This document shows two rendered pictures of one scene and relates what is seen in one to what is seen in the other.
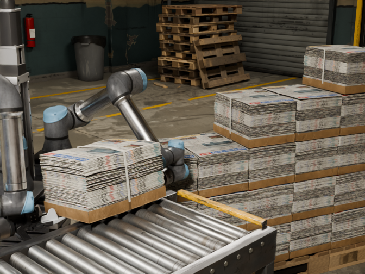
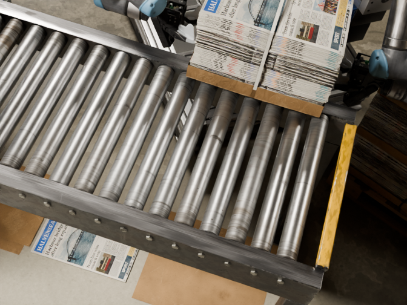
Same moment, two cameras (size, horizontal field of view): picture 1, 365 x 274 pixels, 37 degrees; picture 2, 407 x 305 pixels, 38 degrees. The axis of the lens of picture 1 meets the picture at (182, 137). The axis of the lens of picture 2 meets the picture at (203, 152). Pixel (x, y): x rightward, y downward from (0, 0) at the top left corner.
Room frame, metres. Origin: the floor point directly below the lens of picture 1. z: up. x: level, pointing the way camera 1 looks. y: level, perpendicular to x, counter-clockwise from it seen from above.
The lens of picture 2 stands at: (1.18, -0.55, 2.07)
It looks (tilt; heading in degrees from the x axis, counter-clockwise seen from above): 57 degrees down; 53
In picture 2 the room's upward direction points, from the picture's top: 11 degrees clockwise
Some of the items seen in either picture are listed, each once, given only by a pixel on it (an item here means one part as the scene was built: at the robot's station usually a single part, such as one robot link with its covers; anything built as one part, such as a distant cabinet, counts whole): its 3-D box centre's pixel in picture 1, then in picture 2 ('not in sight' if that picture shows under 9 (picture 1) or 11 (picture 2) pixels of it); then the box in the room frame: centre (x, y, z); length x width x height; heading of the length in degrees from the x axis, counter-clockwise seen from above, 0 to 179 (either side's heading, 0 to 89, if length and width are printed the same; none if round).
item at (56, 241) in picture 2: not in sight; (92, 233); (1.43, 0.35, 0.00); 0.37 x 0.29 x 0.01; 136
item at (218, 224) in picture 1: (202, 220); (304, 184); (1.88, -0.08, 0.77); 0.47 x 0.05 x 0.05; 46
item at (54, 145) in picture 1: (57, 144); not in sight; (2.57, 0.62, 0.87); 0.15 x 0.15 x 0.10
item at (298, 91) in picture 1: (299, 91); not in sight; (2.97, -0.65, 1.06); 0.37 x 0.28 x 0.01; 26
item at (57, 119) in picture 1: (56, 120); not in sight; (2.57, 0.62, 0.98); 0.13 x 0.12 x 0.14; 148
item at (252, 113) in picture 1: (253, 116); not in sight; (2.85, -0.38, 0.95); 0.38 x 0.29 x 0.23; 26
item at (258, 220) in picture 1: (219, 206); (338, 191); (1.93, -0.14, 0.81); 0.43 x 0.03 x 0.02; 46
